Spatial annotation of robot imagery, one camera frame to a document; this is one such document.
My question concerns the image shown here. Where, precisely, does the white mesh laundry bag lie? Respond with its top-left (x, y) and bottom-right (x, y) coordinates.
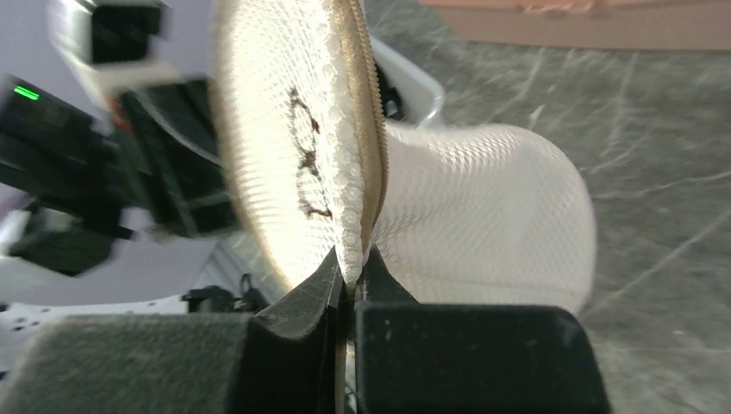
top-left (209, 1), bottom-right (597, 312)

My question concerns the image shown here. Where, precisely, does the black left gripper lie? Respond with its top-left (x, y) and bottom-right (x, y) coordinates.
top-left (116, 77), bottom-right (240, 237)

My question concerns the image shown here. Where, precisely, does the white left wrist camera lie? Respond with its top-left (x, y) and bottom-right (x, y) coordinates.
top-left (47, 0), bottom-right (181, 111)

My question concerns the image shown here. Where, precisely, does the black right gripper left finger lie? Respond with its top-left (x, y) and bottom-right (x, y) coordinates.
top-left (1, 253), bottom-right (343, 413)

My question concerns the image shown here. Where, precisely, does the orange plastic storage box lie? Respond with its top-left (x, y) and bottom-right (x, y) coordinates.
top-left (425, 0), bottom-right (730, 51)

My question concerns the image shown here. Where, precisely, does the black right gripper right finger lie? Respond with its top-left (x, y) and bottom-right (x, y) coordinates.
top-left (353, 249), bottom-right (612, 413)

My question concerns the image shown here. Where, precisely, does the white plastic basket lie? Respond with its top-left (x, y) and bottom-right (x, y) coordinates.
top-left (371, 36), bottom-right (446, 128)

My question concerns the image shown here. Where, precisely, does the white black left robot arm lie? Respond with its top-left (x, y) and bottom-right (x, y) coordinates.
top-left (1, 76), bottom-right (239, 277)

